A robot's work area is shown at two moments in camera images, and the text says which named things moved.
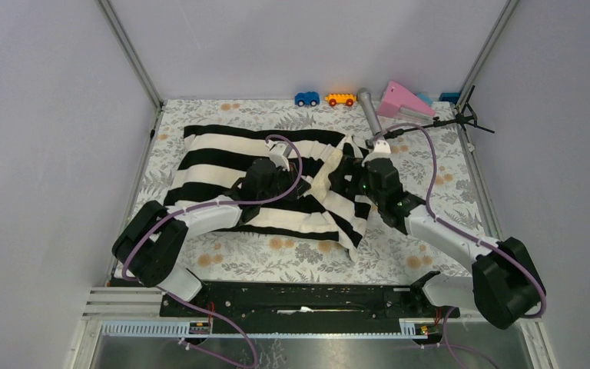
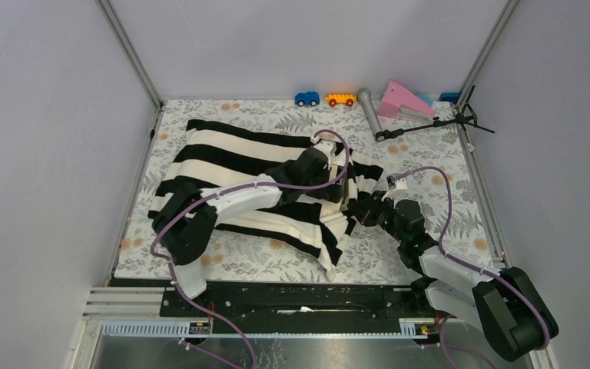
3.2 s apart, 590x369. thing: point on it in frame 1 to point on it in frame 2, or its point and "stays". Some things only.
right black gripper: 348,167 to 365,211
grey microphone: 367,98 stays
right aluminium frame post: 504,18 stays
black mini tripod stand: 466,114 stays
